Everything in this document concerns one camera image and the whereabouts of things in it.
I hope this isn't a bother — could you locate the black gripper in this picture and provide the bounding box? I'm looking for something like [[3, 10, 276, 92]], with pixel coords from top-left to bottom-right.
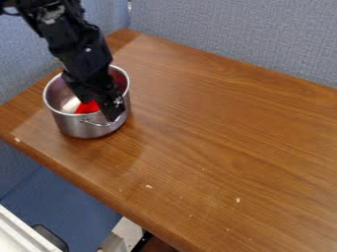
[[41, 19, 126, 122]]

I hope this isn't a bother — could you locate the red block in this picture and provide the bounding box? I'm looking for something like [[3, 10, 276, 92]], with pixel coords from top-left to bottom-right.
[[74, 100, 100, 114]]

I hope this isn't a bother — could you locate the metal pot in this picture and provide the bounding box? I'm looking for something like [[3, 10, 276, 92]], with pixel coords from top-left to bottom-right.
[[41, 65, 129, 139]]

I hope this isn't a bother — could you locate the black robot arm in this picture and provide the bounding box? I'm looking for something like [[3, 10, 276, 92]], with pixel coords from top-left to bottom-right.
[[0, 0, 126, 121]]

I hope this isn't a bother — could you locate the white furniture edge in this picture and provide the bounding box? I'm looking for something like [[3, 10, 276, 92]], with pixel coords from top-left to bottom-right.
[[0, 205, 61, 252]]

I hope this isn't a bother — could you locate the white table leg bracket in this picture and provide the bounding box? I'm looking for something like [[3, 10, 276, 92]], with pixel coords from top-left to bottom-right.
[[96, 218, 144, 252]]

